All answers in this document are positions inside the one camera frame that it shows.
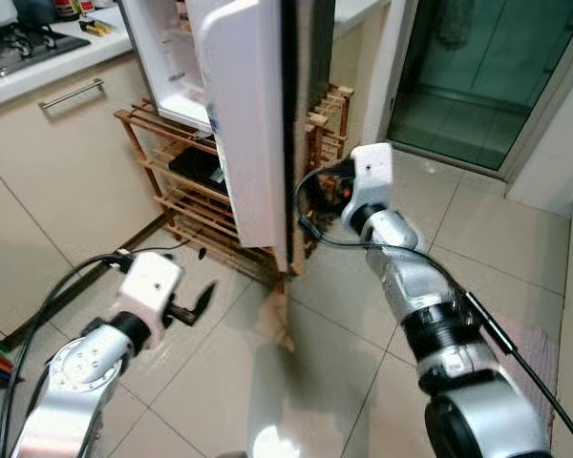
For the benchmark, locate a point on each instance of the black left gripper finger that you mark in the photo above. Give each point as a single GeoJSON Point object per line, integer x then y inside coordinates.
{"type": "Point", "coordinates": [205, 298]}

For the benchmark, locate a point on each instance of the white fridge door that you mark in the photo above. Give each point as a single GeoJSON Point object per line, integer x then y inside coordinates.
{"type": "Point", "coordinates": [239, 114]}

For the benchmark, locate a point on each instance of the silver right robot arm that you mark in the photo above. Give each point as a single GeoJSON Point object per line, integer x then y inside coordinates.
{"type": "Point", "coordinates": [406, 277]}

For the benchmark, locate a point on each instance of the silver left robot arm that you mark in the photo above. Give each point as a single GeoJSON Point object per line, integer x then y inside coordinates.
{"type": "Point", "coordinates": [76, 372]}

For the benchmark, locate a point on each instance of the wooden slatted rack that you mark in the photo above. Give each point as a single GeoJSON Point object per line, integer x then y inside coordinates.
{"type": "Point", "coordinates": [172, 196]}

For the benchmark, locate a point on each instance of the beige kitchen base cabinet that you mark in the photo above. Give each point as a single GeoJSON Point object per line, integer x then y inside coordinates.
{"type": "Point", "coordinates": [67, 181]}
{"type": "Point", "coordinates": [358, 67]}

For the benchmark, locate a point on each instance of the black flat electronic device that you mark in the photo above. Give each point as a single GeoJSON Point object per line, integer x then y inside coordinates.
{"type": "Point", "coordinates": [193, 164]}

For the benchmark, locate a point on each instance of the green glass sliding door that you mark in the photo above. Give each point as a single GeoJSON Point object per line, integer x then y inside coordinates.
{"type": "Point", "coordinates": [468, 67]}

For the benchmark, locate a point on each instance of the pink floor mat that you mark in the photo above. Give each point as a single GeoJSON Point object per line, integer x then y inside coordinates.
{"type": "Point", "coordinates": [540, 363]}

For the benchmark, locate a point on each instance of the yellow black small item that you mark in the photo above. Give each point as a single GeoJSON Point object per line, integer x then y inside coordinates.
{"type": "Point", "coordinates": [97, 27]}

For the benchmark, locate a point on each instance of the black gas stove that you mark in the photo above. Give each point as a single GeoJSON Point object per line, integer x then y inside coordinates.
{"type": "Point", "coordinates": [24, 48]}

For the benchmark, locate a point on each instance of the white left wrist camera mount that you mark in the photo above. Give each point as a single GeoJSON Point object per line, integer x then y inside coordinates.
{"type": "Point", "coordinates": [151, 284]}

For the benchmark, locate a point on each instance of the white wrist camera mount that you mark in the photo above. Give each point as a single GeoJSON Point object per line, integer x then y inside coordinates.
{"type": "Point", "coordinates": [151, 284]}
{"type": "Point", "coordinates": [372, 172]}

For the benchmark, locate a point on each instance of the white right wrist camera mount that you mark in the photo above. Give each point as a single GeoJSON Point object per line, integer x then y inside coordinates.
{"type": "Point", "coordinates": [372, 172]}

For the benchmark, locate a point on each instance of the white door frame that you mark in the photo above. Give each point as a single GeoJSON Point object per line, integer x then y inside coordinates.
{"type": "Point", "coordinates": [401, 57]}

